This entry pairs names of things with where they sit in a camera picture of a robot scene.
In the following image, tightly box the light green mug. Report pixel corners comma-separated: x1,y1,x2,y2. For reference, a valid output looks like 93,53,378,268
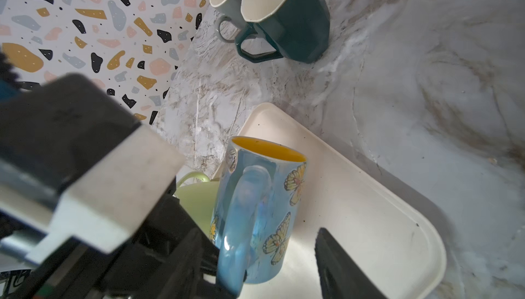
174,171,220,236

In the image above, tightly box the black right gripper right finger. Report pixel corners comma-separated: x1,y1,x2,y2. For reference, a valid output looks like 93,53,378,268
314,228,385,299

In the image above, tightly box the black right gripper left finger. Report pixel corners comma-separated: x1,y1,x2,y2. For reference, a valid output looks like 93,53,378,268
135,229,204,298

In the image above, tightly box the dark green mug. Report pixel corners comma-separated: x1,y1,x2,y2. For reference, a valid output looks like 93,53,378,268
235,0,330,64

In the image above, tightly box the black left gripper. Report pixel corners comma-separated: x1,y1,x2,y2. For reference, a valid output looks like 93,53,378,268
16,184,233,298

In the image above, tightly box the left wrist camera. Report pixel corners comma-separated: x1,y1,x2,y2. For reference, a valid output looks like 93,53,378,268
1,73,185,265

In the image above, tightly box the cream plastic tray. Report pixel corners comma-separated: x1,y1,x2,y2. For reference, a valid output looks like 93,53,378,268
237,103,447,298

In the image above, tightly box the blue butterfly mug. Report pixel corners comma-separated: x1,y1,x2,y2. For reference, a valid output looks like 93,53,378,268
209,136,308,297

